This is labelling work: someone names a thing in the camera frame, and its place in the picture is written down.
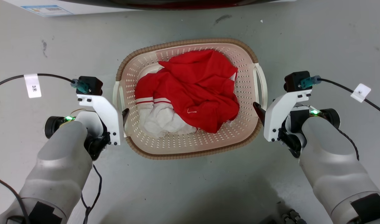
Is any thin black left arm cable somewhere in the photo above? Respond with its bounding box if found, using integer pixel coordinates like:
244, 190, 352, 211
81, 164, 103, 224
0, 173, 30, 224

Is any white washing machine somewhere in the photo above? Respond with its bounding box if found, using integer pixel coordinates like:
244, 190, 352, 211
3, 0, 298, 17

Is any black left camera cable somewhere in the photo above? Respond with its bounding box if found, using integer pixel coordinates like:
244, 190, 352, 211
0, 73, 90, 94

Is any beige plastic laundry basket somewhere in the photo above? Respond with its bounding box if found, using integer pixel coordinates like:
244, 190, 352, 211
113, 38, 268, 161

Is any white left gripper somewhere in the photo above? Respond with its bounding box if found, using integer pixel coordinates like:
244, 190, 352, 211
74, 94, 130, 161

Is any black camera cable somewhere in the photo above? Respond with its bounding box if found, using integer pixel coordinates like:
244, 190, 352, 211
300, 75, 380, 119
0, 73, 90, 94

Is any black right camera cable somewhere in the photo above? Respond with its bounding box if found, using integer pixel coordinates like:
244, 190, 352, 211
300, 75, 380, 119

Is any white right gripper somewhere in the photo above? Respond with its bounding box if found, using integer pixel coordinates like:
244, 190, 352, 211
253, 89, 312, 158

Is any white cable tag with print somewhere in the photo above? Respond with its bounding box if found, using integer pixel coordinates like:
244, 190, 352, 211
23, 73, 42, 99
350, 83, 372, 103

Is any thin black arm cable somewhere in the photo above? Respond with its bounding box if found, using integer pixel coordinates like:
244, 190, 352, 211
337, 128, 360, 161
0, 173, 30, 224
81, 164, 103, 224

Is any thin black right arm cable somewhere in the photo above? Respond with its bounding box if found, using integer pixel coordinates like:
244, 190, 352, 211
337, 128, 360, 161

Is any white garment with red stripes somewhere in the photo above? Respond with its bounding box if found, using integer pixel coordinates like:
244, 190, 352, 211
136, 64, 206, 139

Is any blue white energy label sticker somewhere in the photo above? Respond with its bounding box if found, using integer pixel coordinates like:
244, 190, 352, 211
21, 4, 74, 17

